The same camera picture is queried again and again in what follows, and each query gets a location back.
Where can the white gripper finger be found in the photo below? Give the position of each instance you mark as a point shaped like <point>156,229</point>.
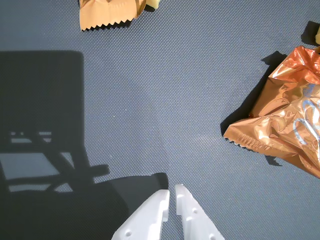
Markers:
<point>192,217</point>
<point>147,217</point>

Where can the pale yellow crinkle fry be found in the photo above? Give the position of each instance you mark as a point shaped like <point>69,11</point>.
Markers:
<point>317,36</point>
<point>153,3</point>

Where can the large copper foil snack bag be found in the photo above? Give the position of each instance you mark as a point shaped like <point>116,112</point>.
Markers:
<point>287,112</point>

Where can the small copper foil wrapper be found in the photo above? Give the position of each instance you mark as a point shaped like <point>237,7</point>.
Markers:
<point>107,13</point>

